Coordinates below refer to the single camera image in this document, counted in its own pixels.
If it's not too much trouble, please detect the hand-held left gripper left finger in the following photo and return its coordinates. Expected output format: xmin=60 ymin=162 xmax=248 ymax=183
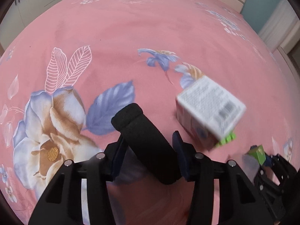
xmin=28 ymin=135 xmax=127 ymax=225

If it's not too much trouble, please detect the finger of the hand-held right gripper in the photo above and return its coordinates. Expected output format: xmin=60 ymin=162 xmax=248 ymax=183
xmin=264 ymin=154 xmax=288 ymax=170

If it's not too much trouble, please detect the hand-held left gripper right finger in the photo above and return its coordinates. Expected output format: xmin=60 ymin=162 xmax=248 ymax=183
xmin=172 ymin=131 xmax=275 ymax=225

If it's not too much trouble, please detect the small green cube box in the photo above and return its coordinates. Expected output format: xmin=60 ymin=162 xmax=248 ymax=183
xmin=249 ymin=145 xmax=267 ymax=165

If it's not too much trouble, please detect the black foam cylinder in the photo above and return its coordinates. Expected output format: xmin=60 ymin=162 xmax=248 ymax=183
xmin=111 ymin=103 xmax=182 ymax=185

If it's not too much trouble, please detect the green ridged plastic block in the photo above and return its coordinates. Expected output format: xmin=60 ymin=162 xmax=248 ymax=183
xmin=216 ymin=133 xmax=236 ymax=147

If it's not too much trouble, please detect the white printed carton box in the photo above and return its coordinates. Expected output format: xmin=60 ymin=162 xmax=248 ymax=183
xmin=176 ymin=76 xmax=246 ymax=152

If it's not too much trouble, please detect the pink floral blanket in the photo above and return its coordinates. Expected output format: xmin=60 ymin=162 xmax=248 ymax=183
xmin=0 ymin=0 xmax=300 ymax=225

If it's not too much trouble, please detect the white curtain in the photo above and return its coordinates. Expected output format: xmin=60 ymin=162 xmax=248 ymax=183
xmin=259 ymin=0 xmax=300 ymax=52

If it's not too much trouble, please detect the cream wardrobe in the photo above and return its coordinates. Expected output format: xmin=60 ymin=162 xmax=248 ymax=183
xmin=0 ymin=0 xmax=79 ymax=32

